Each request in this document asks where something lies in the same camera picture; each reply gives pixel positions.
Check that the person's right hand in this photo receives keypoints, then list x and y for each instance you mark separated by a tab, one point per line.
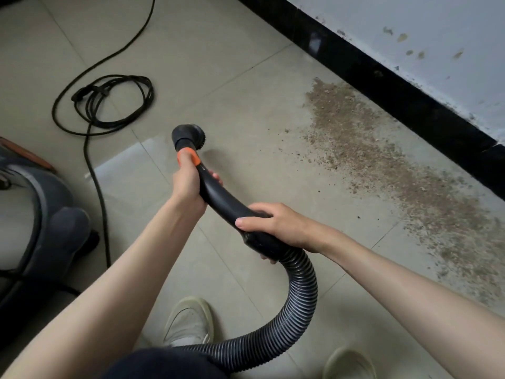
288	226

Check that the person's left hand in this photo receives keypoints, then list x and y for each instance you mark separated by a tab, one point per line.
188	185

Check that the brown sawdust dirt patch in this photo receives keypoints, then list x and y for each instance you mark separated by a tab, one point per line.
394	169

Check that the grey vacuum cleaner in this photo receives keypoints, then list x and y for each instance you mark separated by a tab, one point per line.
39	233

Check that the person's left forearm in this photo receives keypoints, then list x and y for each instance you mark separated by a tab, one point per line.
102	304

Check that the person's right forearm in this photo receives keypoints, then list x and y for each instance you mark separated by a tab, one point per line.
426	304

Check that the tiled floor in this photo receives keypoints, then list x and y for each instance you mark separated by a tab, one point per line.
221	75

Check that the person's black trousers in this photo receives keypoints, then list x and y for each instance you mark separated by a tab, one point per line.
162	364

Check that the grey shoe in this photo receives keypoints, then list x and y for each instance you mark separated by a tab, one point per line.
189	321
349	364

